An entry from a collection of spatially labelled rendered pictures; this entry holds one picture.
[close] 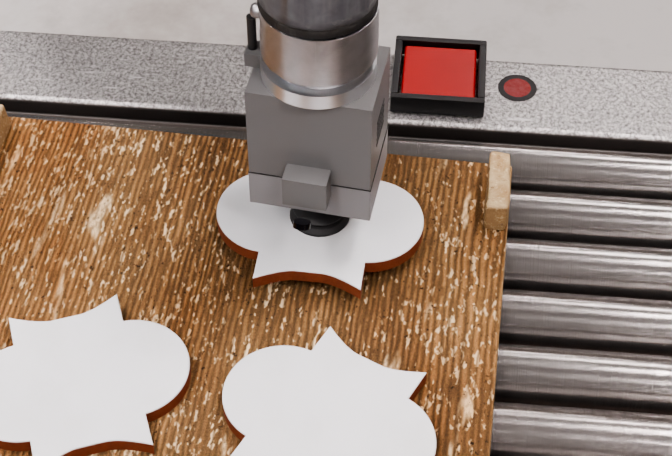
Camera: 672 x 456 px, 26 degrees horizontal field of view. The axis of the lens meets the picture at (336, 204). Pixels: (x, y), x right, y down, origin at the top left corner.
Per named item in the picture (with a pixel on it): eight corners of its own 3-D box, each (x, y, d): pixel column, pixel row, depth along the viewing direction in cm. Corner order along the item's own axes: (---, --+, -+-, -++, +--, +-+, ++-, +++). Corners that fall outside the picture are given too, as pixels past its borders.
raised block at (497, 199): (487, 173, 111) (490, 148, 109) (510, 176, 111) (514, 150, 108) (481, 231, 107) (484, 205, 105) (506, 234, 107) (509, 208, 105)
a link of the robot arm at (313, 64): (366, 49, 87) (234, 30, 88) (365, 105, 90) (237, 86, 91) (389, -28, 92) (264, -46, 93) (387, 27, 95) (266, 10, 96)
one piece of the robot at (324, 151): (219, 78, 88) (233, 254, 100) (365, 100, 87) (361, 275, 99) (259, -22, 94) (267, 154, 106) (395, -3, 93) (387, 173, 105)
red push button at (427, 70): (404, 56, 123) (405, 44, 122) (475, 61, 122) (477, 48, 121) (400, 105, 119) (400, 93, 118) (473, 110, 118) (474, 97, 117)
